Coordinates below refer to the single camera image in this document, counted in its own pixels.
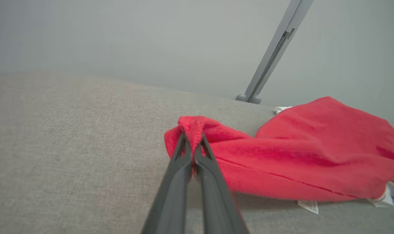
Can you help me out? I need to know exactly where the grey fabric sofa cushion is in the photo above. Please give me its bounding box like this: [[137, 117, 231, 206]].
[[0, 71, 394, 234]]

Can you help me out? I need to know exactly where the grey metal partition post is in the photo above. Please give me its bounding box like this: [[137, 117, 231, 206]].
[[244, 0, 314, 103]]

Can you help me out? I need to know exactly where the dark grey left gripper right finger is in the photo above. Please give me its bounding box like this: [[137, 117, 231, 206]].
[[194, 133, 250, 234]]

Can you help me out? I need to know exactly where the red shirt with white sleeves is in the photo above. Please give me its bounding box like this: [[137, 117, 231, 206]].
[[164, 96, 394, 215]]

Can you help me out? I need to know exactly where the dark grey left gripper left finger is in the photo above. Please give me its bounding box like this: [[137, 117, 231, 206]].
[[141, 132, 193, 234]]

